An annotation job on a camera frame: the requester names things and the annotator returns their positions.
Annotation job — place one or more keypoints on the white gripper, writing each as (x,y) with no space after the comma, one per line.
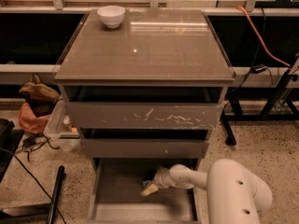
(162,179)

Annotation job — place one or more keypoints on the blue silver redbull can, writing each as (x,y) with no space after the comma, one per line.
(147,183)

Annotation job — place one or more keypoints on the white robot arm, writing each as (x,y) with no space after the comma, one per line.
(235,195)

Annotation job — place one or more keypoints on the grey open bottom drawer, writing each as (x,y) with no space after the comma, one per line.
(117,199)

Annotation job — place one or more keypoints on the grey middle drawer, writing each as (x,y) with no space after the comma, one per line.
(143,148)

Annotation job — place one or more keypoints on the grey top drawer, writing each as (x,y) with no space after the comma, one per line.
(143,116)

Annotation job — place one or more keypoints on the grey drawer cabinet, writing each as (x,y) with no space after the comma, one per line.
(156,56)

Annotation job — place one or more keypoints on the black metal bar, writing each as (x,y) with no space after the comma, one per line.
(55,196)

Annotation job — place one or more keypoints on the clear plastic container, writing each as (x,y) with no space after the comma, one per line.
(60,130)

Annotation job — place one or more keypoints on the orange cloth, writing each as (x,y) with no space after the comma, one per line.
(29,122)

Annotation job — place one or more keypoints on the black power adapter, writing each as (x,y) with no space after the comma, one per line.
(256,69)

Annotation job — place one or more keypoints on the white ceramic bowl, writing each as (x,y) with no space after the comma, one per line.
(111,16)

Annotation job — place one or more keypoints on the black table leg frame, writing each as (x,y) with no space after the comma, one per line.
(279,95)

